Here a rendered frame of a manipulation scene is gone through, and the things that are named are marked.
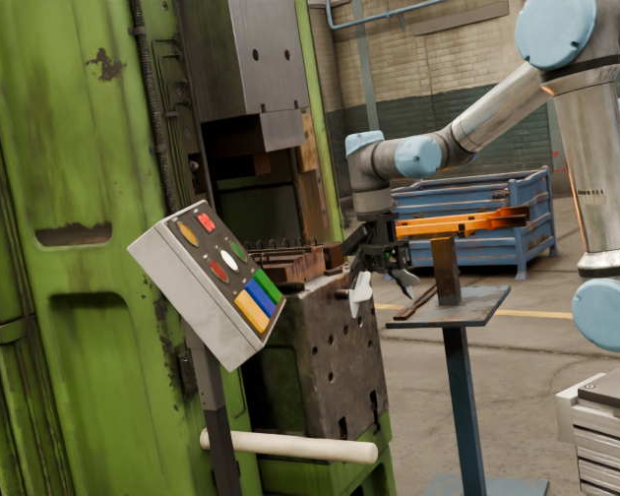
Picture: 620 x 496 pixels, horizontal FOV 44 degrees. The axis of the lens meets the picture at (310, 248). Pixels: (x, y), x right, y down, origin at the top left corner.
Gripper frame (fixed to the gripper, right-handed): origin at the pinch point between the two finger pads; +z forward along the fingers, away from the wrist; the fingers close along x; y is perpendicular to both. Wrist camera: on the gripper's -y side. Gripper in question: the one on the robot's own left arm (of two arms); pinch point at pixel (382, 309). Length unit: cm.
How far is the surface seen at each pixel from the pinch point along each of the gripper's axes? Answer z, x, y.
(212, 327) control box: -7.1, -38.1, 1.8
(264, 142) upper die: -36, 5, -44
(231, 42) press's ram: -60, 0, -43
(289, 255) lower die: -6, 12, -52
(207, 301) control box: -11.7, -38.1, 1.8
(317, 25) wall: -176, 571, -808
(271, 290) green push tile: -6.8, -16.9, -13.5
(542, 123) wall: 5, 679, -519
